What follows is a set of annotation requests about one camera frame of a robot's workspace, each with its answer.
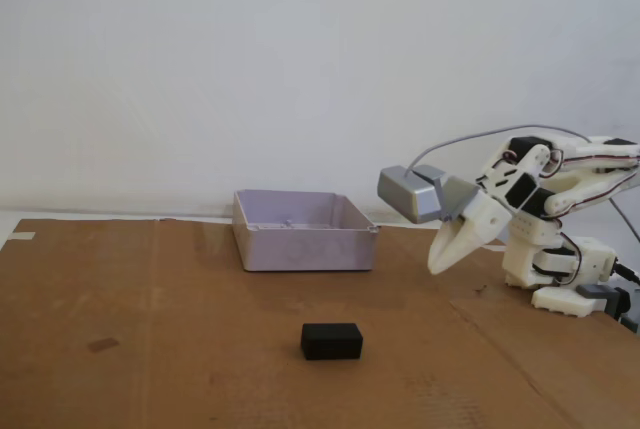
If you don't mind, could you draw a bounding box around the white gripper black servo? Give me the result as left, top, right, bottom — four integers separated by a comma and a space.
428, 162, 542, 276

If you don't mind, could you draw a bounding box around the black rectangular block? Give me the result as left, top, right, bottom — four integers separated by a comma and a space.
300, 321, 365, 362

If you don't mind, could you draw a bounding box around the pale lilac plastic box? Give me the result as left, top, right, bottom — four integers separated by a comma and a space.
232, 189, 380, 274

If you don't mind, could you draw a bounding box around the silver grey webcam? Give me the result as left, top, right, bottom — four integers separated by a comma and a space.
377, 164, 449, 224

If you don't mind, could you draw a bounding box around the grey and black table clamp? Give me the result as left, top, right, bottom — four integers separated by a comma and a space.
577, 283, 640, 335

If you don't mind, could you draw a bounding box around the brown cardboard sheet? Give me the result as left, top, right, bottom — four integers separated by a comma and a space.
0, 217, 640, 429

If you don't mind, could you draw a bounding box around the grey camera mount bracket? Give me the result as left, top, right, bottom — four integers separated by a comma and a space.
439, 176, 481, 223

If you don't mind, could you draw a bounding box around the black power cable plug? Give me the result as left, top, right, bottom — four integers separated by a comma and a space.
613, 261, 640, 285

